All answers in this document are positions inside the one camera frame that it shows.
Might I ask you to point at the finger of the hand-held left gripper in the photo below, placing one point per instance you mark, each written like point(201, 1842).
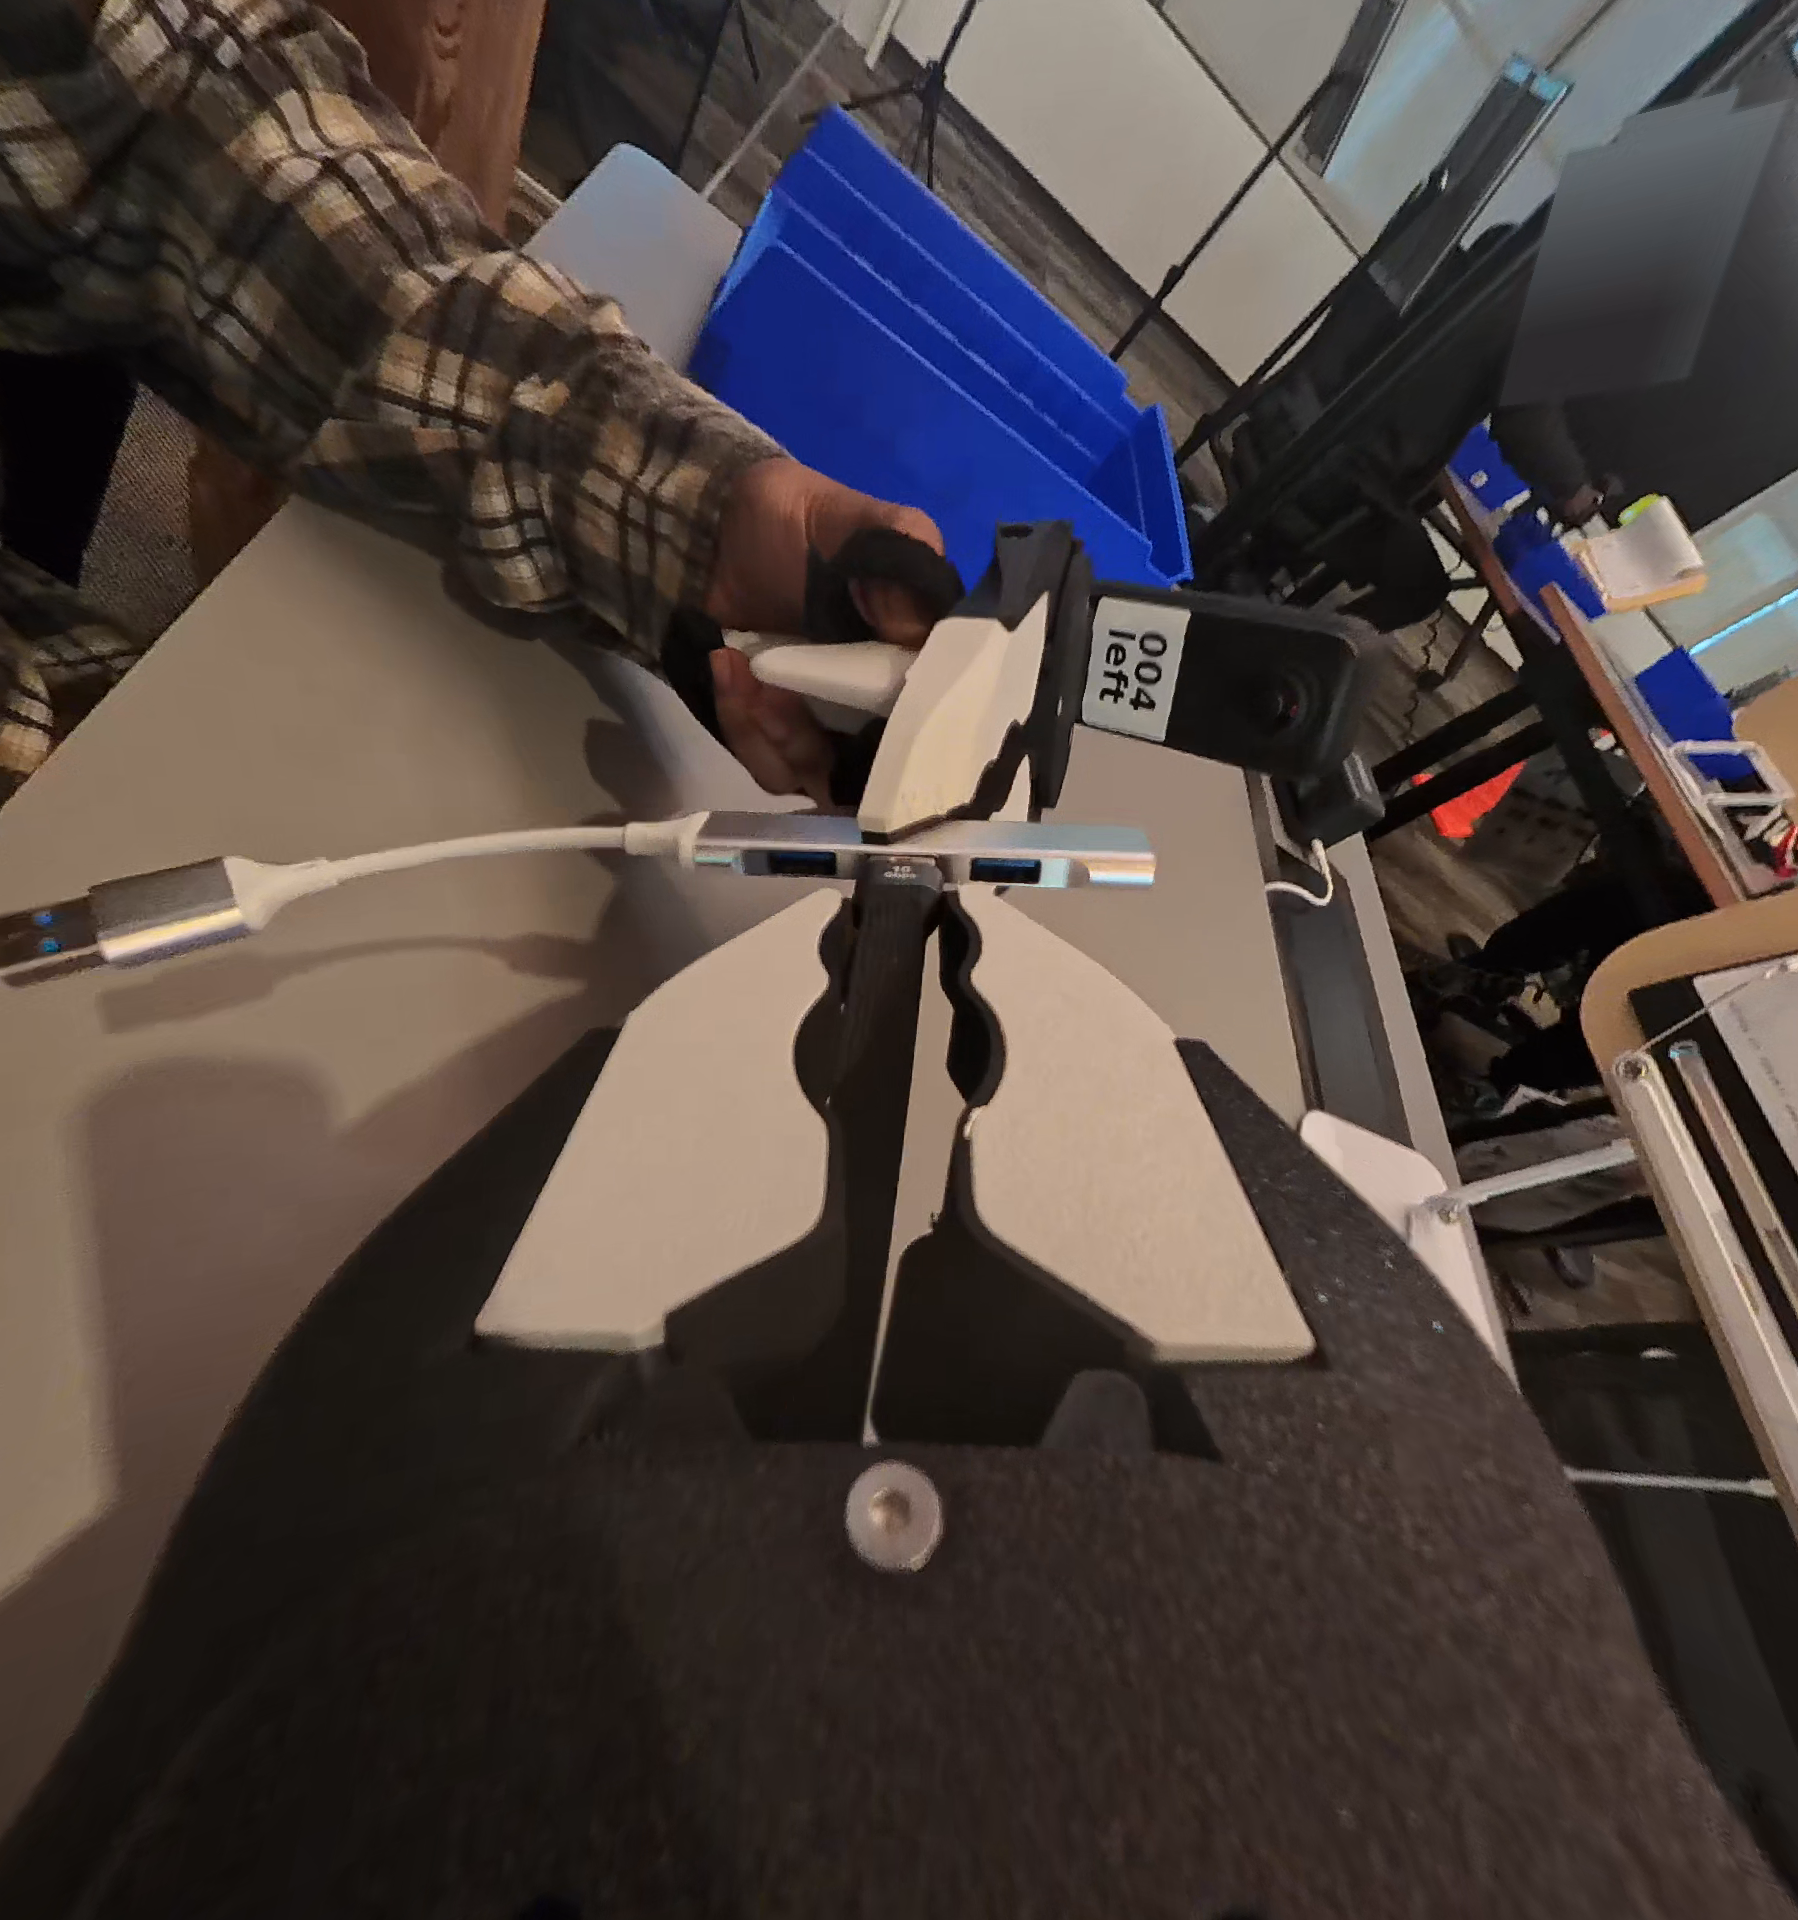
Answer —
point(944, 720)

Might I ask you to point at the small black device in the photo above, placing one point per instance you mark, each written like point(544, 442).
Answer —
point(1327, 803)

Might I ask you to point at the blue plastic bin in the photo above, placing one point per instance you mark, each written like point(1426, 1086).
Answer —
point(915, 345)
point(1686, 713)
point(1528, 555)

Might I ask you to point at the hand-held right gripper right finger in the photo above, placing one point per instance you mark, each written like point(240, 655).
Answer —
point(1125, 1200)

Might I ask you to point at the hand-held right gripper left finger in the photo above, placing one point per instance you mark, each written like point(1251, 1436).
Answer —
point(675, 1185)

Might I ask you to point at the white document stand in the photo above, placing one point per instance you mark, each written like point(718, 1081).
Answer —
point(1416, 1200)

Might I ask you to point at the small clipboard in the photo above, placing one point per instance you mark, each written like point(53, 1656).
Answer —
point(1642, 551)

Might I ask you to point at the wooden side table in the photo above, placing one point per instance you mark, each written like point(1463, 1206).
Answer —
point(1606, 659)

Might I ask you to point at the person's left forearm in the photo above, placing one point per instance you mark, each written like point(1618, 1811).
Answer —
point(314, 299)

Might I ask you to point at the person's left hand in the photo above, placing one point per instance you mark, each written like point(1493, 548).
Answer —
point(795, 524)

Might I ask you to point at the wooden clipboard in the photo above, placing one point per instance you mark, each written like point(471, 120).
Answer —
point(1611, 1021)

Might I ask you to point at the silver metal tube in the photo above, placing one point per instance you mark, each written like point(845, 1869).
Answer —
point(1094, 855)

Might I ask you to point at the orange floor marker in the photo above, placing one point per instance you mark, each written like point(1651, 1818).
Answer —
point(1471, 803)

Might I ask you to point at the printed instruction sheet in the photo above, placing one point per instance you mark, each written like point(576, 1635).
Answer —
point(1792, 1081)

